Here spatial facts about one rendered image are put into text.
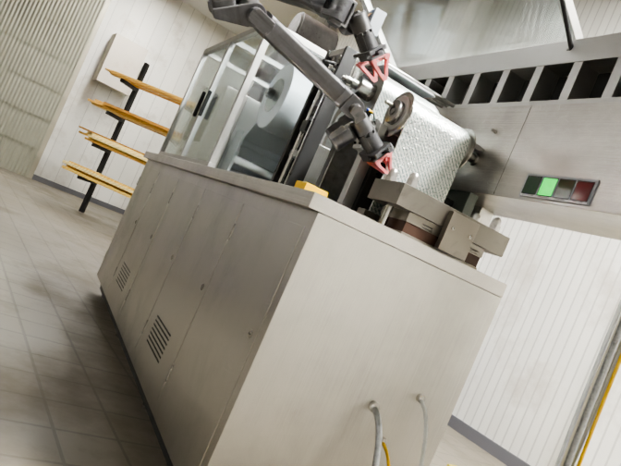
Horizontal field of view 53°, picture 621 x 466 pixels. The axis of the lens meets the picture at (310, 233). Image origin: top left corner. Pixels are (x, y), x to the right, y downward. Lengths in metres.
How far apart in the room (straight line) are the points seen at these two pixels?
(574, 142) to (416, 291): 0.59
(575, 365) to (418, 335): 2.63
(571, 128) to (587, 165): 0.15
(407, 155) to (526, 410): 2.77
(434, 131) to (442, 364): 0.69
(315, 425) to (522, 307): 3.08
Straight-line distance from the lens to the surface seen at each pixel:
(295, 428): 1.63
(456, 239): 1.75
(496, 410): 4.51
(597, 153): 1.78
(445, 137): 1.96
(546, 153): 1.90
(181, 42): 10.77
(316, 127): 2.11
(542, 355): 4.39
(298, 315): 1.52
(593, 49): 2.01
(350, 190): 1.90
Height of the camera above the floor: 0.78
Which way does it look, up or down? 1 degrees up
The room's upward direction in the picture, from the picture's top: 24 degrees clockwise
